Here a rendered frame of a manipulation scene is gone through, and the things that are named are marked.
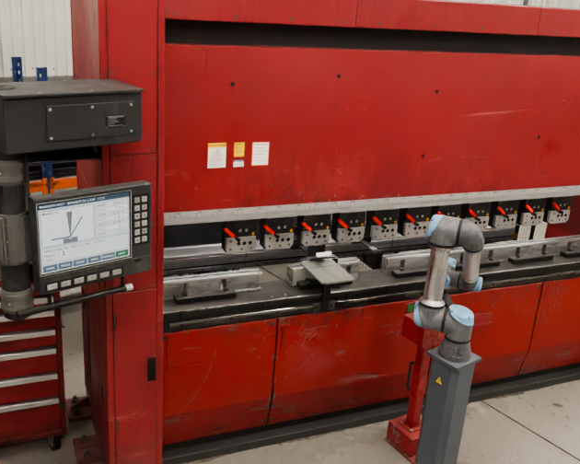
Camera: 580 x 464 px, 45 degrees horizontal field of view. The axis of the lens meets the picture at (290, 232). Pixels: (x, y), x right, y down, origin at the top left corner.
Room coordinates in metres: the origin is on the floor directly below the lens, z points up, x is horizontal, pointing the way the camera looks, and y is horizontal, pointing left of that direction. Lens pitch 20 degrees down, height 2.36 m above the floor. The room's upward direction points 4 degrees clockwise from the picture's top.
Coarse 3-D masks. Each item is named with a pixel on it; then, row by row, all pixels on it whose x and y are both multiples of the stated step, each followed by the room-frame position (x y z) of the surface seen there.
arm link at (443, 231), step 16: (432, 224) 2.87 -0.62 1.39; (448, 224) 2.85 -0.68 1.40; (432, 240) 2.87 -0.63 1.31; (448, 240) 2.84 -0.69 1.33; (432, 256) 2.87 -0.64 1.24; (448, 256) 2.87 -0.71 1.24; (432, 272) 2.86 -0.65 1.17; (432, 288) 2.85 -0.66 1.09; (416, 304) 2.89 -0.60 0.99; (432, 304) 2.83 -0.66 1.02; (416, 320) 2.85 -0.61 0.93; (432, 320) 2.82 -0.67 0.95
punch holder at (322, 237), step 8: (304, 216) 3.24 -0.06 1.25; (312, 216) 3.26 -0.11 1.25; (320, 216) 3.28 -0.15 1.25; (328, 216) 3.29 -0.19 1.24; (296, 224) 3.31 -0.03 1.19; (312, 224) 3.26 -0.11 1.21; (320, 224) 3.28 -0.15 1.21; (328, 224) 3.29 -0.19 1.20; (296, 232) 3.31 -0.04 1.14; (304, 232) 3.24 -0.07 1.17; (320, 232) 3.28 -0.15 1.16; (328, 232) 3.29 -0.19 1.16; (296, 240) 3.30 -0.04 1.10; (304, 240) 3.24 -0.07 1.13; (312, 240) 3.26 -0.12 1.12; (320, 240) 3.28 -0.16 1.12; (328, 240) 3.29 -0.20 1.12
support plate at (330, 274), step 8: (304, 264) 3.23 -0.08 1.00; (312, 264) 3.24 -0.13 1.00; (320, 264) 3.25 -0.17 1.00; (328, 264) 3.26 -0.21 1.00; (336, 264) 3.26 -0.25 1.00; (312, 272) 3.15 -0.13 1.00; (320, 272) 3.16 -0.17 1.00; (328, 272) 3.16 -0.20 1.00; (336, 272) 3.17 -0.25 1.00; (344, 272) 3.18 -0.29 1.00; (320, 280) 3.06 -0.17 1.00; (328, 280) 3.06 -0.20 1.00; (336, 280) 3.07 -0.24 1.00; (344, 280) 3.08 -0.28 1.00; (352, 280) 3.09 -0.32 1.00
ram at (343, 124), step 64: (192, 64) 3.00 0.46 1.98; (256, 64) 3.12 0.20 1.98; (320, 64) 3.25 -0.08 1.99; (384, 64) 3.39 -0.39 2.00; (448, 64) 3.54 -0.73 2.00; (512, 64) 3.71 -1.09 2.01; (576, 64) 3.89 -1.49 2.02; (192, 128) 3.00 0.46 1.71; (256, 128) 3.12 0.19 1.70; (320, 128) 3.26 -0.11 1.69; (384, 128) 3.41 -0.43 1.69; (448, 128) 3.57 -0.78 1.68; (512, 128) 3.74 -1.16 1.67; (576, 128) 3.93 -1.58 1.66; (192, 192) 3.00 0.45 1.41; (256, 192) 3.13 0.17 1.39; (320, 192) 3.27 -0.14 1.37; (384, 192) 3.42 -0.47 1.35; (448, 192) 3.59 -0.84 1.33; (576, 192) 3.98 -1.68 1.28
